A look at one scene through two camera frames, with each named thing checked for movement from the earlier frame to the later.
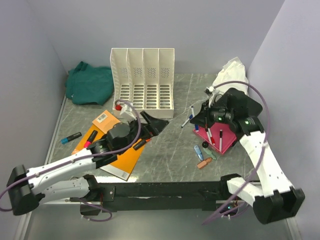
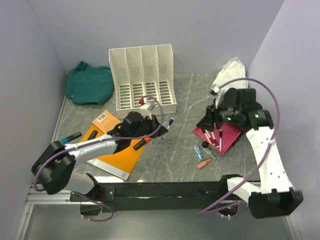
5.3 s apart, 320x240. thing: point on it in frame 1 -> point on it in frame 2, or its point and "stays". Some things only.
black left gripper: (154, 126) stays
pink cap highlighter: (91, 138) stays
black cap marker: (184, 124) -> (216, 143)
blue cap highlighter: (65, 140) stays
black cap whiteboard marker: (220, 139) stays
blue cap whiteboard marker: (192, 114) -> (171, 121)
